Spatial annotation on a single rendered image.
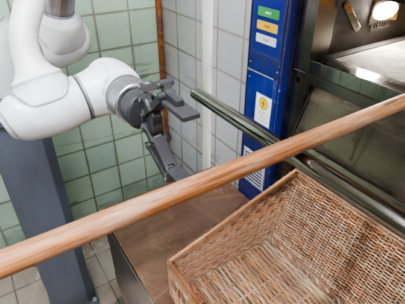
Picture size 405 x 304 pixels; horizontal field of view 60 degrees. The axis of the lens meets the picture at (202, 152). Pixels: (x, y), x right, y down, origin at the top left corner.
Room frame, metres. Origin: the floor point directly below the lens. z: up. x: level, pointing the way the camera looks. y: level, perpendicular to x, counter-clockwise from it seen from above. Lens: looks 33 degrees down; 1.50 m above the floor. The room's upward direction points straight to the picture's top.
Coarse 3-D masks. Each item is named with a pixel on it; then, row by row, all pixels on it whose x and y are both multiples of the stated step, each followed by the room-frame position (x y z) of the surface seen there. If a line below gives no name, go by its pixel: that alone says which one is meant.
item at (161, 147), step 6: (144, 126) 0.58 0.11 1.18; (144, 132) 0.58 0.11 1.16; (162, 132) 0.58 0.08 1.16; (150, 138) 0.56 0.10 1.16; (156, 138) 0.57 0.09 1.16; (162, 138) 0.57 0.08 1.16; (156, 144) 0.56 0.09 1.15; (162, 144) 0.56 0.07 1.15; (156, 150) 0.55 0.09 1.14; (162, 150) 0.55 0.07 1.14; (168, 150) 0.55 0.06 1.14; (162, 156) 0.54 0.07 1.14; (168, 156) 0.54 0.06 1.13; (162, 162) 0.53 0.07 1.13; (168, 162) 0.53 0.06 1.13; (174, 162) 0.54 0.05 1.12
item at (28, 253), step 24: (336, 120) 0.55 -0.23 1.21; (360, 120) 0.56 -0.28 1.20; (288, 144) 0.47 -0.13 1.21; (312, 144) 0.49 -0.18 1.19; (216, 168) 0.40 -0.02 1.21; (240, 168) 0.41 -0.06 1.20; (264, 168) 0.44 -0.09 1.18; (168, 192) 0.35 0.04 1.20; (192, 192) 0.36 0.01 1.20; (96, 216) 0.31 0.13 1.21; (120, 216) 0.31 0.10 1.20; (144, 216) 0.33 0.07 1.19; (48, 240) 0.27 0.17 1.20; (72, 240) 0.28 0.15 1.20; (0, 264) 0.24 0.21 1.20; (24, 264) 0.25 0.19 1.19
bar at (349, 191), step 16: (192, 96) 0.76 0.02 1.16; (208, 96) 0.72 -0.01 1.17; (224, 112) 0.65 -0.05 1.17; (240, 128) 0.60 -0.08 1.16; (256, 128) 0.58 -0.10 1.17; (288, 160) 0.50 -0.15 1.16; (304, 160) 0.47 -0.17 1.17; (320, 176) 0.44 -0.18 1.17; (336, 176) 0.43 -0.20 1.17; (336, 192) 0.41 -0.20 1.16; (352, 192) 0.39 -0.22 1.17; (368, 192) 0.39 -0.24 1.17; (368, 208) 0.37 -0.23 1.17; (384, 208) 0.36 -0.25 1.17; (384, 224) 0.34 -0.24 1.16; (400, 224) 0.33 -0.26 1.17
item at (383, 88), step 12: (312, 60) 0.95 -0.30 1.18; (324, 60) 0.94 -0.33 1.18; (336, 60) 0.94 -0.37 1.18; (312, 72) 0.94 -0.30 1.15; (324, 72) 0.91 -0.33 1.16; (336, 72) 0.87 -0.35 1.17; (348, 72) 0.85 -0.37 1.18; (360, 72) 0.85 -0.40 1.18; (372, 72) 0.85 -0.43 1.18; (348, 84) 0.84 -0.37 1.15; (360, 84) 0.81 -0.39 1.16; (372, 84) 0.79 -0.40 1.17; (384, 84) 0.77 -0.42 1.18; (396, 84) 0.77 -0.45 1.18; (372, 96) 0.78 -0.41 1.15; (384, 96) 0.76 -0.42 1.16; (396, 96) 0.74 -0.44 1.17
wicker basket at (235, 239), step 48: (288, 192) 0.87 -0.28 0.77; (240, 240) 0.77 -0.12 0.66; (288, 240) 0.80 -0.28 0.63; (336, 240) 0.70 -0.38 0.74; (384, 240) 0.62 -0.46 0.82; (192, 288) 0.65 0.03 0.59; (240, 288) 0.65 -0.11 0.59; (288, 288) 0.65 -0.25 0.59; (336, 288) 0.63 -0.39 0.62; (384, 288) 0.56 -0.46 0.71
